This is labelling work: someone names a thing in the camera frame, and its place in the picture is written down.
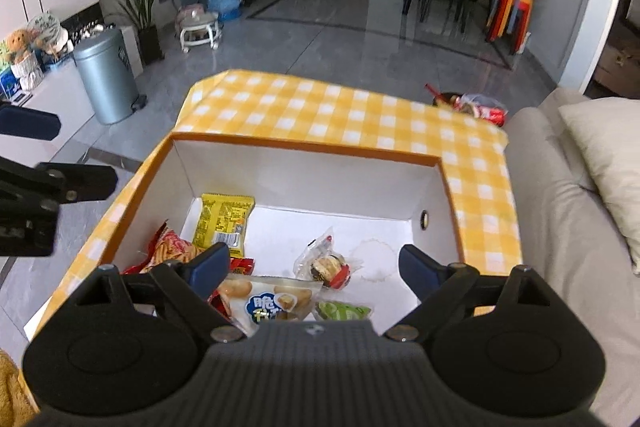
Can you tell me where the beige pillow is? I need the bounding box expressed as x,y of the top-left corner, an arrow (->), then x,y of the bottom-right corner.
557,96 -> 640,277

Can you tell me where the yellow checkered tablecloth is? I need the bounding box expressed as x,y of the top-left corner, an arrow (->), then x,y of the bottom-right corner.
22,69 -> 524,344

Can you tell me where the silver metal trash can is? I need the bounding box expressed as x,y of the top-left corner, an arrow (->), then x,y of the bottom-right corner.
72,28 -> 147,126

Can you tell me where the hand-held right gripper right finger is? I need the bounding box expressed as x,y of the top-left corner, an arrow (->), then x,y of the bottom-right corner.
384,244 -> 557,343

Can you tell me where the brown plush toy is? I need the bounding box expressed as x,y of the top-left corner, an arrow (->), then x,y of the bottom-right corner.
4,28 -> 37,64

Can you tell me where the small white wheeled stool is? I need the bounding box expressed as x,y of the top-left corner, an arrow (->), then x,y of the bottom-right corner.
177,8 -> 221,54

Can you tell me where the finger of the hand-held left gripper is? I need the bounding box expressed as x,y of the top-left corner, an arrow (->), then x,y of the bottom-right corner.
0,103 -> 62,142
0,156 -> 120,204

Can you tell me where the orange cardboard box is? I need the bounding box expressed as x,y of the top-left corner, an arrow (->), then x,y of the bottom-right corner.
107,132 -> 469,344

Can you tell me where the grey sofa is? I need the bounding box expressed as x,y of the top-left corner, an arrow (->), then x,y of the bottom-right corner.
502,87 -> 640,427

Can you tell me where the red snack packet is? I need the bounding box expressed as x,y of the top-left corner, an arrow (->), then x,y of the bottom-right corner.
206,257 -> 257,319

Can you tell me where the potted long-leaf plant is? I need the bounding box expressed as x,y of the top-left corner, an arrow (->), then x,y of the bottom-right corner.
84,0 -> 177,64

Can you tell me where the yellow snack packet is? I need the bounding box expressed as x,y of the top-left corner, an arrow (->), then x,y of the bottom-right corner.
192,192 -> 256,259

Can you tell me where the green snack packet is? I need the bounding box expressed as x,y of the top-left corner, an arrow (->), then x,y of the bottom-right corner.
312,299 -> 374,324

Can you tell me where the white cracker packet blue label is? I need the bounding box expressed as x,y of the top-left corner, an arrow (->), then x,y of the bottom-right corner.
215,274 -> 324,339

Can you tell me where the orange fries snack packet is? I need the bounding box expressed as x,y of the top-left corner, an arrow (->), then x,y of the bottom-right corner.
121,221 -> 202,276

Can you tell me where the stack of colourful stools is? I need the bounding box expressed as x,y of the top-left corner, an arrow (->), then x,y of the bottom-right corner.
485,0 -> 535,55

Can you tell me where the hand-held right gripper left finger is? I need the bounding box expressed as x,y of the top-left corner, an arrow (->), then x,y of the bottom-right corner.
75,242 -> 247,344

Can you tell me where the yellow cloth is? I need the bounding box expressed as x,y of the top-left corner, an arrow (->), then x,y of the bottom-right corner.
0,348 -> 40,427

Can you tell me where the clear chocolate snack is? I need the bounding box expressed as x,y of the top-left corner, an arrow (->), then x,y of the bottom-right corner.
292,226 -> 364,291

